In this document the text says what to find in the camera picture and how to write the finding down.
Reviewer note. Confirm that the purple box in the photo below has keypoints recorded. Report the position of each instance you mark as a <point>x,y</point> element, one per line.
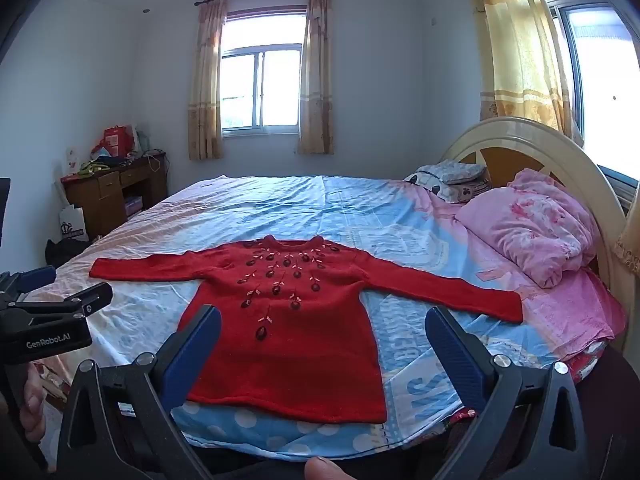
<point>134,206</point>

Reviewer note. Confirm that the large bright window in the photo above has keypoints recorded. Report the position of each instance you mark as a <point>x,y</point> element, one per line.
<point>610,90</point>

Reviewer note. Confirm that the white bag with black print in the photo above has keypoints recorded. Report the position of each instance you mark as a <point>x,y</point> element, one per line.
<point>74,225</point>

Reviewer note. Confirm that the red gift box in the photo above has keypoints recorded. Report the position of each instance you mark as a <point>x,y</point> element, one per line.
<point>116,141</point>

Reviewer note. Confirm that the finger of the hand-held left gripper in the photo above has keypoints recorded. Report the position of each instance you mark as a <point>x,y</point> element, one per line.
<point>37,276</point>
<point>87,300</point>

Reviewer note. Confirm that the grey folded pillow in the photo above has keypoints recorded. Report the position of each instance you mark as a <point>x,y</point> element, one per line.
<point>452,171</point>

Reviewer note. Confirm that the bed with printed sheet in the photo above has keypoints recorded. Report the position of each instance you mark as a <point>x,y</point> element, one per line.
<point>350,200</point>

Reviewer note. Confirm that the green yellow cloth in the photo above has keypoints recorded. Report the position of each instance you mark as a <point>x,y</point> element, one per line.
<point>91,168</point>

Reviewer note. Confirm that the cream wooden headboard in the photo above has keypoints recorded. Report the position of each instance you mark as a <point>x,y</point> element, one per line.
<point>525,130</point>

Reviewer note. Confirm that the person's right hand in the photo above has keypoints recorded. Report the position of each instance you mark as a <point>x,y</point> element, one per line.
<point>325,469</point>

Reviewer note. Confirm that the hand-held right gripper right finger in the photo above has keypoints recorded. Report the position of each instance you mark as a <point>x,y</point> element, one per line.
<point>457,355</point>

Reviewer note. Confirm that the dark flat panel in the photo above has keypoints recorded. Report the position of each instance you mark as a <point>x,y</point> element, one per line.
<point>4,210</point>

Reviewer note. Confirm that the yellow patterned curtain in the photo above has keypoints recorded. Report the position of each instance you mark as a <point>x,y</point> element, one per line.
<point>520,50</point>
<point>630,245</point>

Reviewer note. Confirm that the beige patterned curtain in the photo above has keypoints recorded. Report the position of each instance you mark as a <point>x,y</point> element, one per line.
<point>316,75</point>
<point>205,85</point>

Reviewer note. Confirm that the pink towel blanket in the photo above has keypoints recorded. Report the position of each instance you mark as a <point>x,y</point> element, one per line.
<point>575,310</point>

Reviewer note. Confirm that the brown wooden desk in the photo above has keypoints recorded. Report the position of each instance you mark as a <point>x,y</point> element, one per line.
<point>110,195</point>

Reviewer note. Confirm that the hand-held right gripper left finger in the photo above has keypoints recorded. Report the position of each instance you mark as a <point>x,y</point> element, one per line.
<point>192,355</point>

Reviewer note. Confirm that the red embroidered sweater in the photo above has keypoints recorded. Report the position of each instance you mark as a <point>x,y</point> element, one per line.
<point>300,350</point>

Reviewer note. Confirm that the pink pillow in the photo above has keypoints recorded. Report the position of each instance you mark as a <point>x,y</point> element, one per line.
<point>530,225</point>

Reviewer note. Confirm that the person's left hand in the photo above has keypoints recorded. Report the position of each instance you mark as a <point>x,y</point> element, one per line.
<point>34,405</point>

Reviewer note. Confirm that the sliding glass window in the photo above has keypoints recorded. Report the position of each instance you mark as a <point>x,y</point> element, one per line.
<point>260,85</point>

